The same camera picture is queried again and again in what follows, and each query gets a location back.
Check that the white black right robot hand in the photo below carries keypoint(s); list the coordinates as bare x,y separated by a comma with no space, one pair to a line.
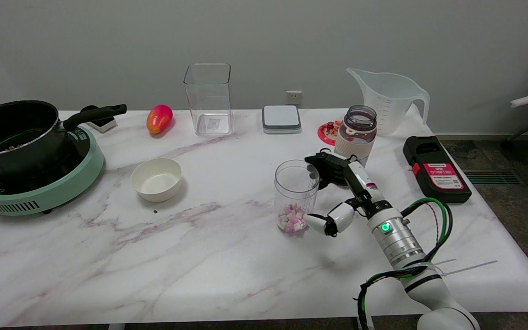
358,183

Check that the transparent cup with candy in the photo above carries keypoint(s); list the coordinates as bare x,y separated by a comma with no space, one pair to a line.
296,197

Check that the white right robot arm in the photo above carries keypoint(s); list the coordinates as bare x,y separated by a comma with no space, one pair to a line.
401,243

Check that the pink white candy pieces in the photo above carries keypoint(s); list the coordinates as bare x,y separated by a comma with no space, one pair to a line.
293,219

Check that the clear bottle with beige sleeve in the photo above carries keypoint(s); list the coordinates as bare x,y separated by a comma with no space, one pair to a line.
356,133

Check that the red coaster with small figures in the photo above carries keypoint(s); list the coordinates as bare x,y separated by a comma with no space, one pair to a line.
328,132

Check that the black box with red label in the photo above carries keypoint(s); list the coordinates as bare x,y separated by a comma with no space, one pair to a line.
436,169

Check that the translucent plastic measuring jug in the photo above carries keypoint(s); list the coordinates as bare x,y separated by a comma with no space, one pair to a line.
390,103

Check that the white grey square lid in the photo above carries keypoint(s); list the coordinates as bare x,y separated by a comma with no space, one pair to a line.
281,118

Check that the metal floor vent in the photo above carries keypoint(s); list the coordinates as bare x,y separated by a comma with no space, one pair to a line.
493,177

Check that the white table leg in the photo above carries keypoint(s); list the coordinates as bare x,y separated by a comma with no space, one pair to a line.
364,322

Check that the clear square tall container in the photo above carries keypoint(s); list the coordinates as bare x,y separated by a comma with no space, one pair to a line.
208,98

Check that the white round bowl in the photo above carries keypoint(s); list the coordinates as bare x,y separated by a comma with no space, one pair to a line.
156,179

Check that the red yellow mango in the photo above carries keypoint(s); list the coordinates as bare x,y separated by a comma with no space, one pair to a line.
159,118

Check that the small black white device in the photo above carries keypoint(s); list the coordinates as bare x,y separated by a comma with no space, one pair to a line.
102,123

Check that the mint green induction cooker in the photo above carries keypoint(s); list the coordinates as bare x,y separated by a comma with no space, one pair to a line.
69,178

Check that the white wall socket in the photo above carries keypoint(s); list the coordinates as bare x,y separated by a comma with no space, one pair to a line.
294,97

